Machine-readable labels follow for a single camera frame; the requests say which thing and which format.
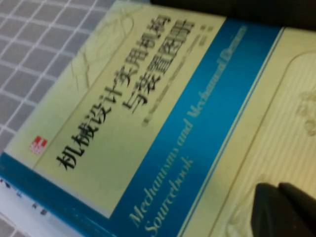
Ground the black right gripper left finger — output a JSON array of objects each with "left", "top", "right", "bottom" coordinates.
[{"left": 251, "top": 182, "right": 310, "bottom": 237}]

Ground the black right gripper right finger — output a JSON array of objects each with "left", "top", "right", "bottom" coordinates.
[{"left": 278, "top": 182, "right": 316, "bottom": 237}]

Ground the black mesh book stand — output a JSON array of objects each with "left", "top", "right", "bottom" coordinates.
[{"left": 152, "top": 0, "right": 316, "bottom": 32}]

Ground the white cover book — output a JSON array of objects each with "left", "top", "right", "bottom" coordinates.
[{"left": 0, "top": 177, "right": 109, "bottom": 237}]

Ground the yellow-green mechanisms sourcebook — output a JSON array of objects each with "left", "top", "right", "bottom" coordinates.
[{"left": 0, "top": 0, "right": 316, "bottom": 237}]

